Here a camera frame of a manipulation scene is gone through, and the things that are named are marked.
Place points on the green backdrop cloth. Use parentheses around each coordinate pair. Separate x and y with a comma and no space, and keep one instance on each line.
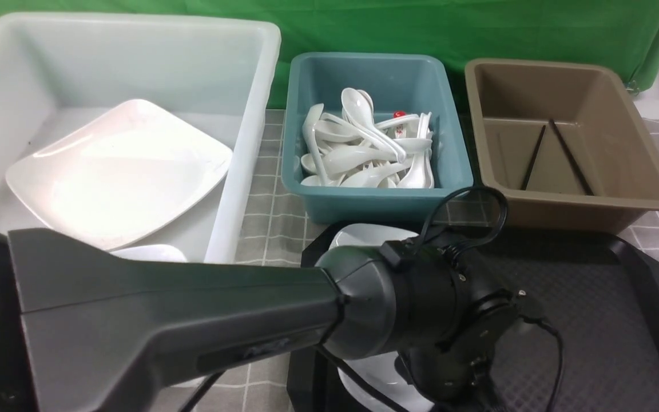
(620,35)

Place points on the grey checked tablecloth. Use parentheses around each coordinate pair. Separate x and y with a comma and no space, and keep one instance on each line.
(274,228)

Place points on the brown plastic bin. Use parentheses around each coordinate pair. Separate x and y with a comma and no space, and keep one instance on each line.
(510,100)

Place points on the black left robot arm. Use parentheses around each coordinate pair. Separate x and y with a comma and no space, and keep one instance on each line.
(84,330)

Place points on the black chopstick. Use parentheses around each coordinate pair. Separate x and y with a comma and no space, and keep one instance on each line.
(532,160)
(571,159)

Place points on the white ceramic soup spoon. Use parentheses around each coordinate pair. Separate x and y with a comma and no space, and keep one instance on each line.
(360,114)

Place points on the teal plastic bin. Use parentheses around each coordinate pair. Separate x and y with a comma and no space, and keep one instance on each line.
(414,83)

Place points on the white spoon front right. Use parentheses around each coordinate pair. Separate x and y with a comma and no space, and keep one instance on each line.
(419,174)

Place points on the large translucent white bin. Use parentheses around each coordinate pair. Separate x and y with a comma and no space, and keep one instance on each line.
(59,71)

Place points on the black serving tray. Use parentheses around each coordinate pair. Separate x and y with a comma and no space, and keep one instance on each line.
(600,293)

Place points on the white spoon left leaning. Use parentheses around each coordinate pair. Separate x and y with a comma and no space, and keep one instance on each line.
(308,129)

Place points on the white bowl tray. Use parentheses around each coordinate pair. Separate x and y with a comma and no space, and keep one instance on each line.
(369,235)
(380,372)

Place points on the white spoon upright back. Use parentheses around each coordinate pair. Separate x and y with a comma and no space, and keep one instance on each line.
(368,99)

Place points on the white bowl in bin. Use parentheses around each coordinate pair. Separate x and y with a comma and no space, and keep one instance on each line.
(152,253)

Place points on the large white square plate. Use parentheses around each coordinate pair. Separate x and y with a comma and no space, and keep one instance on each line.
(121,177)

